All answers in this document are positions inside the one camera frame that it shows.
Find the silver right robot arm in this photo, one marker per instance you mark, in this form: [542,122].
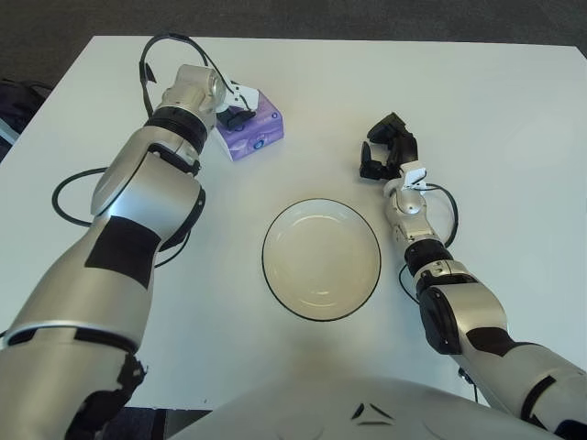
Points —
[458,311]

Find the white plate with black rim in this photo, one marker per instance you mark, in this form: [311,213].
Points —
[321,259]

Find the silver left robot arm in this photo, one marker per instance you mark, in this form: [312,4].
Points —
[137,206]

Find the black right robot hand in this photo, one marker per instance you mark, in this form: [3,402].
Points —
[401,153]

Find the black bag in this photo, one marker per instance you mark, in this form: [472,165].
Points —
[14,107]

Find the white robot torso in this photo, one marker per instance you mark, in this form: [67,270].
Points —
[298,408]

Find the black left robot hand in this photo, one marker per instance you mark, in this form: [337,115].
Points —
[234,118]

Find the purple tissue paper pack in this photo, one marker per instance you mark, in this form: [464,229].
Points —
[261,133]

